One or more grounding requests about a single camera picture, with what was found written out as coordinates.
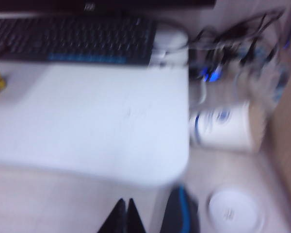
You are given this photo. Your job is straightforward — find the white round lid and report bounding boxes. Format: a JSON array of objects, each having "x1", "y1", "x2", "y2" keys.
[{"x1": 207, "y1": 188, "x2": 267, "y2": 231}]

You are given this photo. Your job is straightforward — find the black AOC computer monitor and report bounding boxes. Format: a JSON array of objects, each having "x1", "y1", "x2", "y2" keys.
[{"x1": 0, "y1": 0, "x2": 217, "y2": 13}]

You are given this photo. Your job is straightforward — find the white paper cup blue print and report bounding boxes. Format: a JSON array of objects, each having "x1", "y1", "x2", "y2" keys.
[{"x1": 188, "y1": 101, "x2": 263, "y2": 153}]

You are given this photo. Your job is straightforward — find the black cable bundle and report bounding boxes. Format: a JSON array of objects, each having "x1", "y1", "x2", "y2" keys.
[{"x1": 190, "y1": 9, "x2": 285, "y2": 82}]

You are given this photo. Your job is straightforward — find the black computer mouse blue trim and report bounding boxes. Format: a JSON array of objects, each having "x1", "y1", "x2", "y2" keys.
[{"x1": 159, "y1": 185, "x2": 200, "y2": 233}]

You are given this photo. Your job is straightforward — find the white cable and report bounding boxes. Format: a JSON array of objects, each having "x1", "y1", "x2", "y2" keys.
[{"x1": 195, "y1": 79, "x2": 209, "y2": 105}]

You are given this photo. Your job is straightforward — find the white desk riser platform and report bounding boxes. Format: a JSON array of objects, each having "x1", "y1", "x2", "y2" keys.
[{"x1": 0, "y1": 24, "x2": 190, "y2": 188}]

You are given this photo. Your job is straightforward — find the black keyboard with blue strip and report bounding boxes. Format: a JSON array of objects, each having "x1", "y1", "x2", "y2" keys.
[{"x1": 0, "y1": 16, "x2": 159, "y2": 67}]

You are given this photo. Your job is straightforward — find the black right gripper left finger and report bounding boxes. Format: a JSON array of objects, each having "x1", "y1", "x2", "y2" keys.
[{"x1": 97, "y1": 198, "x2": 127, "y2": 233}]

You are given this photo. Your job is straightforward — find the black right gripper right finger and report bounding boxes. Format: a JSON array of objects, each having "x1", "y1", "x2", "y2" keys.
[{"x1": 128, "y1": 198, "x2": 146, "y2": 233}]

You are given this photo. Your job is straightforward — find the blue lit usb hub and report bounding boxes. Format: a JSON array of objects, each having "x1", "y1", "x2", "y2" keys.
[{"x1": 200, "y1": 67, "x2": 224, "y2": 83}]

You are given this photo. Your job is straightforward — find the white rounded device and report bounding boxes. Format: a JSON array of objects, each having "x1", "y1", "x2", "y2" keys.
[{"x1": 153, "y1": 30, "x2": 189, "y2": 66}]

